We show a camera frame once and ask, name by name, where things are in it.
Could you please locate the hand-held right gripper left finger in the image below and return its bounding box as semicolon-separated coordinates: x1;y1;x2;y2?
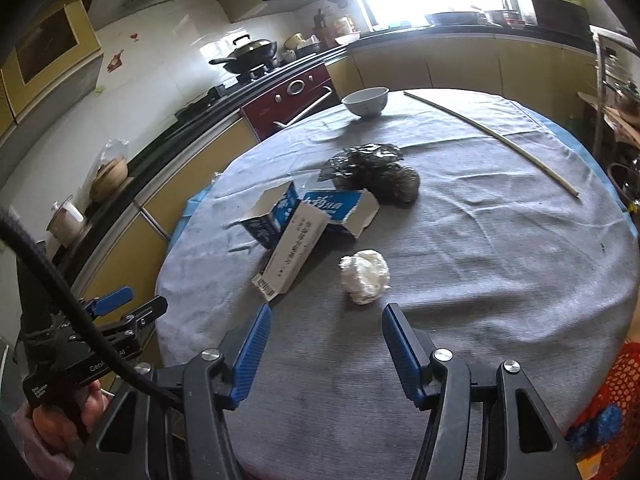
70;304;273;480

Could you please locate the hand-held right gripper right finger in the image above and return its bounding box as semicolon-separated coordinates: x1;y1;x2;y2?
381;303;581;480

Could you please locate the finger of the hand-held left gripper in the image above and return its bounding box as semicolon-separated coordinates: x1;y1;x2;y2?
120;296;168;336
85;286;135;317

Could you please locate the white tissue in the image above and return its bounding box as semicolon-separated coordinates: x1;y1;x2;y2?
339;249;392;306

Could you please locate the long blue white carton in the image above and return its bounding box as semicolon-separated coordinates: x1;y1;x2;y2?
239;180;331;303

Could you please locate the short blue white carton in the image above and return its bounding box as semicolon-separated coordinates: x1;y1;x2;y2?
300;188;381;239

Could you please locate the black plastic bag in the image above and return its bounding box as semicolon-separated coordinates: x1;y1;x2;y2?
318;142;421;206

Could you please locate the red plastic basket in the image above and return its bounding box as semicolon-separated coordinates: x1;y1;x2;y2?
565;340;640;480

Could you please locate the person's left hand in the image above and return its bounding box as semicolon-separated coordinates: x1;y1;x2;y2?
32;382;108;451

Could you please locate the white jar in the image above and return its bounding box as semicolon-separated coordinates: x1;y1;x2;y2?
46;201;85;248

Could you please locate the blue underlay cloth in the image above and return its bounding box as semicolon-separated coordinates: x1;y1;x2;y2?
182;102;640;241

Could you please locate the brown clay pot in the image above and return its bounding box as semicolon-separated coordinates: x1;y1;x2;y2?
89;156;130;203

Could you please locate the grey tablecloth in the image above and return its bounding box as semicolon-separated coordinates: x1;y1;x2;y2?
155;89;638;480

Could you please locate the blue plastic wrapper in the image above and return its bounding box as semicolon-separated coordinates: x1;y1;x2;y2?
569;404;624;455

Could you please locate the black gas stove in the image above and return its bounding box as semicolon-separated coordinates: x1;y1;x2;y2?
175;55;281;113

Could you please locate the long thin white stick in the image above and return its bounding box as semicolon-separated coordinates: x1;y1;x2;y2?
403;91;581;198

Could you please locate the maroon built-in oven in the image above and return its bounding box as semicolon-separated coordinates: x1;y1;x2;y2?
240;62;335;142

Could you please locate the white ceramic bowl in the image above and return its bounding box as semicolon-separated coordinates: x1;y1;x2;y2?
341;87;390;119

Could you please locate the black wok with lid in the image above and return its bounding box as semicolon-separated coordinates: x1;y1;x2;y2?
209;35;278;75

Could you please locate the dark frying pan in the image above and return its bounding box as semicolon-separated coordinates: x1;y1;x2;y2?
425;10;483;27

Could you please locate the metal storage rack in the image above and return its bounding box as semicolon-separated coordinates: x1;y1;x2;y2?
590;25;640;161

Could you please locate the black microwave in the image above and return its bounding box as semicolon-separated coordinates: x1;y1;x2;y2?
515;0;593;36

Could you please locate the black braided cable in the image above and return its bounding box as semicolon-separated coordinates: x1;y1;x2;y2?
0;205;183;411

